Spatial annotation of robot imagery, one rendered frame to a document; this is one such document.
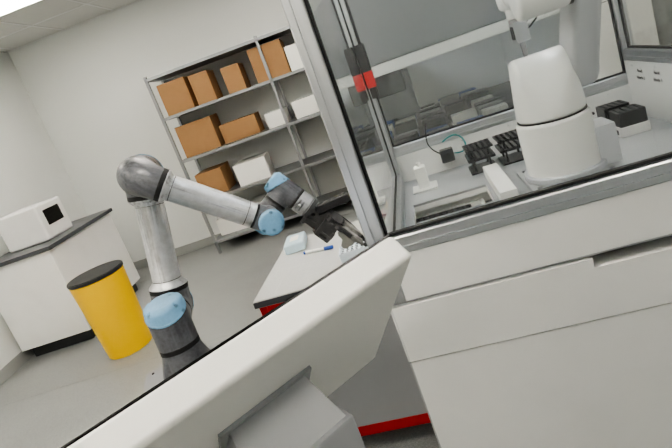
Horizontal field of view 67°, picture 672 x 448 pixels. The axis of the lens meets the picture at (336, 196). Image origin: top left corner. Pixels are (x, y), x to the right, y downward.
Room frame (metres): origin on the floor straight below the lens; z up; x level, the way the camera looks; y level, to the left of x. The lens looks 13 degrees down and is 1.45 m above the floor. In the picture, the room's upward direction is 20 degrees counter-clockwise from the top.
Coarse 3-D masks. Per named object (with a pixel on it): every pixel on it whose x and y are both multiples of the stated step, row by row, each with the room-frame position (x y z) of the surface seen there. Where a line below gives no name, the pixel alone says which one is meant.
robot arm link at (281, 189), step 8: (272, 176) 1.59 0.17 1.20; (280, 176) 1.59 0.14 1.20; (272, 184) 1.57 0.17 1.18; (280, 184) 1.57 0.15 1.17; (288, 184) 1.58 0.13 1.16; (296, 184) 1.60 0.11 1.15; (272, 192) 1.58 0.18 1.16; (280, 192) 1.57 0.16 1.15; (288, 192) 1.57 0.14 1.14; (296, 192) 1.57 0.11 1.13; (280, 200) 1.56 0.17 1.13; (288, 200) 1.57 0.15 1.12; (296, 200) 1.56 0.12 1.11
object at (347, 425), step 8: (352, 416) 0.60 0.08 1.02; (336, 424) 0.59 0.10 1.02; (344, 424) 0.59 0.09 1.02; (352, 424) 0.59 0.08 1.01; (328, 432) 0.58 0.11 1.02; (336, 432) 0.58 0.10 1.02; (344, 432) 0.58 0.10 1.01; (352, 432) 0.59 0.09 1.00; (320, 440) 0.57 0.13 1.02; (328, 440) 0.57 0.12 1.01; (336, 440) 0.58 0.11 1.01; (344, 440) 0.58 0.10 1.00; (352, 440) 0.59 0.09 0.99; (360, 440) 0.59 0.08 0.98
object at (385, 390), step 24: (312, 240) 2.24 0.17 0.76; (336, 240) 2.12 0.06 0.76; (288, 264) 2.04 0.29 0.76; (312, 264) 1.93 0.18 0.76; (336, 264) 1.84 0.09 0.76; (264, 288) 1.86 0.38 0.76; (288, 288) 1.78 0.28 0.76; (264, 312) 1.77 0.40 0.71; (384, 336) 1.69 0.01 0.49; (384, 360) 1.70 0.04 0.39; (360, 384) 1.72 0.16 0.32; (384, 384) 1.70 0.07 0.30; (408, 384) 1.68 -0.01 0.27; (360, 408) 1.73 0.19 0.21; (384, 408) 1.71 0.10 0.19; (408, 408) 1.69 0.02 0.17; (360, 432) 1.73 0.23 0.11
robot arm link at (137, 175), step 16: (128, 160) 1.43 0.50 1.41; (144, 160) 1.43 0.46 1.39; (128, 176) 1.40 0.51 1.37; (144, 176) 1.38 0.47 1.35; (160, 176) 1.39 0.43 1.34; (176, 176) 1.43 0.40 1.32; (128, 192) 1.42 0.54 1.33; (144, 192) 1.38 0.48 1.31; (160, 192) 1.38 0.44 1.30; (176, 192) 1.39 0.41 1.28; (192, 192) 1.40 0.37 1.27; (208, 192) 1.42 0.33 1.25; (224, 192) 1.44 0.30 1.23; (192, 208) 1.42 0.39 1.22; (208, 208) 1.41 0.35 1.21; (224, 208) 1.41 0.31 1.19; (240, 208) 1.42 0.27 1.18; (256, 208) 1.43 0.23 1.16; (272, 208) 1.46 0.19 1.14; (240, 224) 1.44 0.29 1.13; (256, 224) 1.42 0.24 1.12; (272, 224) 1.41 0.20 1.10
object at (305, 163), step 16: (272, 32) 5.27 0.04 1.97; (288, 32) 5.59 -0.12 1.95; (240, 48) 5.45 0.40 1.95; (192, 64) 5.36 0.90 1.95; (144, 80) 5.41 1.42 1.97; (160, 80) 5.76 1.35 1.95; (272, 80) 5.28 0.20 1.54; (224, 96) 5.34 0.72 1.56; (160, 112) 5.41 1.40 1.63; (272, 128) 5.35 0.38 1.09; (288, 128) 5.29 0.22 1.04; (224, 144) 5.56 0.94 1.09; (304, 160) 5.63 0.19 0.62; (320, 160) 5.27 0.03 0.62; (320, 192) 5.75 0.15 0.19; (336, 192) 5.64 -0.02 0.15; (288, 208) 5.70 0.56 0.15; (208, 224) 5.41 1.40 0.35; (224, 240) 5.40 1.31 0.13
